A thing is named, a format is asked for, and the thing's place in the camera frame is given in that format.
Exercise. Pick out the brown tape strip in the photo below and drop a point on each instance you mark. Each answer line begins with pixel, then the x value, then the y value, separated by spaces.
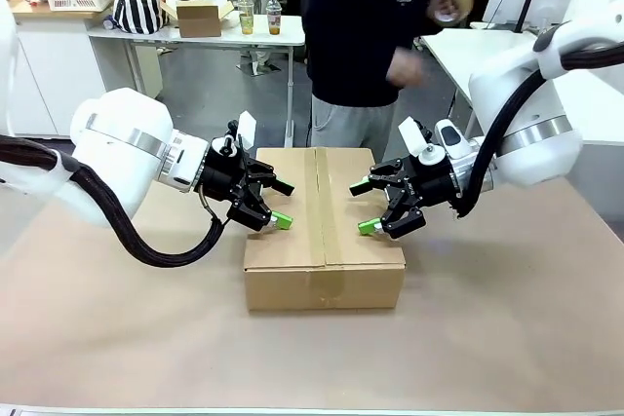
pixel 322 221

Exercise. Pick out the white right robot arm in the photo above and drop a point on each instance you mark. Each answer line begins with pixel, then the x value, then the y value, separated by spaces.
pixel 536 143

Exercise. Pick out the white cabinet with wooden top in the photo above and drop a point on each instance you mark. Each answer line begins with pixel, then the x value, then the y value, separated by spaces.
pixel 73 70

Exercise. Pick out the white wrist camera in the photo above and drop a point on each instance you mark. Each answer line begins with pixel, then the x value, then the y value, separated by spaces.
pixel 247 131
pixel 413 136

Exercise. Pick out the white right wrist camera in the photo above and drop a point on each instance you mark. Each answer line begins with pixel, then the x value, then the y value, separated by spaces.
pixel 413 136

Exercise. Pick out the large brown cardboard box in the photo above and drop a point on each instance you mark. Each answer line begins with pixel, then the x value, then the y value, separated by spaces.
pixel 283 250

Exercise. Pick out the person's left hand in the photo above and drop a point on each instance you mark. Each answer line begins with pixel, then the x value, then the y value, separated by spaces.
pixel 444 11

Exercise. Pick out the plastic cup with yellow drink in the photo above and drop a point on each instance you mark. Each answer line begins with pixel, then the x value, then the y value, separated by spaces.
pixel 246 19

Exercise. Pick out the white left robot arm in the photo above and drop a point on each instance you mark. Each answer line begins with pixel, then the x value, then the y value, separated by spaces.
pixel 122 128

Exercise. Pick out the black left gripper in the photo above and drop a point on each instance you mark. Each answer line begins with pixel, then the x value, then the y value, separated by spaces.
pixel 222 172

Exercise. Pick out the plastic cup with orange drink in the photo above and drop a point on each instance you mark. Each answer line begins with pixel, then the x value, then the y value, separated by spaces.
pixel 274 20

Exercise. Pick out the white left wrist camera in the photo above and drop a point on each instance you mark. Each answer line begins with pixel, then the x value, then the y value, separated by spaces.
pixel 247 131

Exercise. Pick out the white table with metal legs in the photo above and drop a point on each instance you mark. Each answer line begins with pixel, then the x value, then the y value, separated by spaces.
pixel 229 41

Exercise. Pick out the white side table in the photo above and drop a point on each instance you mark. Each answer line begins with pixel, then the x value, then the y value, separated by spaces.
pixel 468 50

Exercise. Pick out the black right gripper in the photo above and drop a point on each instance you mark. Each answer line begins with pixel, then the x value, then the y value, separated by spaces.
pixel 434 184

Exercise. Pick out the person's right hand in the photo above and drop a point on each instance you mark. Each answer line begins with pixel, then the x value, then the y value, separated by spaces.
pixel 405 70

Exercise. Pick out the person in black sweatshirt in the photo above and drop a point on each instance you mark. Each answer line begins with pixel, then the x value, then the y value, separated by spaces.
pixel 351 21

